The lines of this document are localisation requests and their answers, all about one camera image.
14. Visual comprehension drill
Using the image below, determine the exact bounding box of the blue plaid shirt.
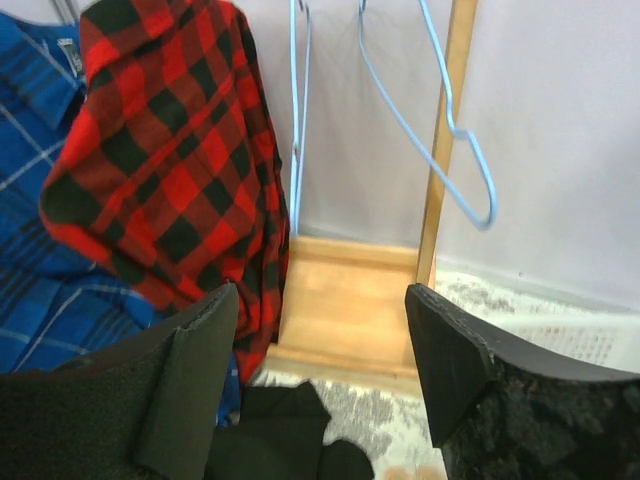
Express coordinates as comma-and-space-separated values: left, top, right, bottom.
0, 10, 246, 429

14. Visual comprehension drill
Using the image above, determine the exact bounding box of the red plaid shirt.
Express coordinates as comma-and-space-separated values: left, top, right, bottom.
40, 1, 289, 381

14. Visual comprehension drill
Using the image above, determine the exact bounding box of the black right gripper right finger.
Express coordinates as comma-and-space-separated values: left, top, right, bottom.
405, 284, 639, 479

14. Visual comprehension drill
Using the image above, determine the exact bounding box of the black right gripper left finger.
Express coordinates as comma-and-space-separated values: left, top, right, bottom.
1, 283, 239, 479

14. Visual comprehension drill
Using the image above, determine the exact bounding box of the light blue wire hanger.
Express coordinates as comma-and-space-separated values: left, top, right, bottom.
357, 0, 500, 232

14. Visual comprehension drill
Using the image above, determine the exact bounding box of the wooden clothes rack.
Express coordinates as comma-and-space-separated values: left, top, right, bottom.
249, 1, 486, 377

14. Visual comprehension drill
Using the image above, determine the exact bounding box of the black shirt wire hanger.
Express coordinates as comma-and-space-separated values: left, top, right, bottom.
289, 0, 312, 237

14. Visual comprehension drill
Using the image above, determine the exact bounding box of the white plastic basket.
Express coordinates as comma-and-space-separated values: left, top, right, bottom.
487, 312, 639, 373

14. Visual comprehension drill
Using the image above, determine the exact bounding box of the black shirt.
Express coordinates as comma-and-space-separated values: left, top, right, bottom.
204, 381, 375, 480

